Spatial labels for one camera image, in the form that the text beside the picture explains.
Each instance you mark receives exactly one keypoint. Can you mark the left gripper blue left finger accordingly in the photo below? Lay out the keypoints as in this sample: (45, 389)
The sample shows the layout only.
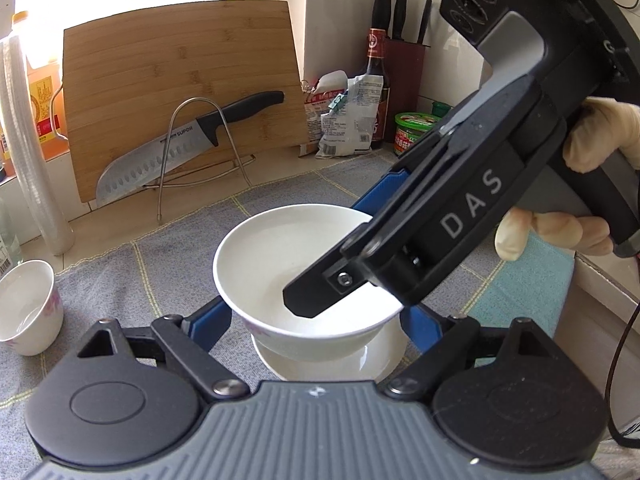
(186, 343)

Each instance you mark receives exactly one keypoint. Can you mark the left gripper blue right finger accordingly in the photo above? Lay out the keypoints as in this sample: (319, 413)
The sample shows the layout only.
(446, 347)

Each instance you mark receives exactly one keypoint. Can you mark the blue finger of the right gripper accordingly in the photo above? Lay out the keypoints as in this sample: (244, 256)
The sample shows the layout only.
(375, 199)
(326, 282)

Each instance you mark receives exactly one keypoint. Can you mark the white bowl pink flower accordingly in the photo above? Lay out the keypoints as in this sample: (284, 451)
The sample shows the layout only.
(31, 308)
(270, 272)

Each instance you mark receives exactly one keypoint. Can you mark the white plastic food bag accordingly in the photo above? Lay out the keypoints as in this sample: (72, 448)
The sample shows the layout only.
(348, 125)

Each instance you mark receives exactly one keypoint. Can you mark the green lid sauce jar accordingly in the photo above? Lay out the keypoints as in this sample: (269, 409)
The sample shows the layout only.
(410, 127)

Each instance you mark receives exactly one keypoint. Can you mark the teal cloth under mat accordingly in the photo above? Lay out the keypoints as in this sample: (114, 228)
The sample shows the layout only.
(534, 286)

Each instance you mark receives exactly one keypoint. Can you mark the red white snack bag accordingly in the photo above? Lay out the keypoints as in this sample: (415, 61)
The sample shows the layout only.
(317, 98)

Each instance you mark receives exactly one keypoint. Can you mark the dark soy sauce bottle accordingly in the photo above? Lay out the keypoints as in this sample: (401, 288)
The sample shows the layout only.
(376, 73)

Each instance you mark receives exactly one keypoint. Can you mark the dark red knife block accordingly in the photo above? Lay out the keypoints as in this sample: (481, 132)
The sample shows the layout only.
(403, 60)

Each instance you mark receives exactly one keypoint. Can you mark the clear glass jar yellow label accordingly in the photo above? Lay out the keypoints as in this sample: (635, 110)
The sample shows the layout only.
(10, 248)

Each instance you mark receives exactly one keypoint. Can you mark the tall cling film roll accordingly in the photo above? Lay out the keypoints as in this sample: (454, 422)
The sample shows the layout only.
(26, 154)

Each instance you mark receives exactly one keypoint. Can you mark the bamboo cutting board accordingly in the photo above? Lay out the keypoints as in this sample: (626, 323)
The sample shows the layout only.
(128, 76)

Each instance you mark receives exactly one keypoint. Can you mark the orange cooking oil bottle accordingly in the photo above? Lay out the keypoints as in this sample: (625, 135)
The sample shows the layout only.
(43, 50)

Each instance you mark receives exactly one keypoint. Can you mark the black handled santoku knife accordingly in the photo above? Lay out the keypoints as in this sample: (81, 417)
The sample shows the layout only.
(153, 159)

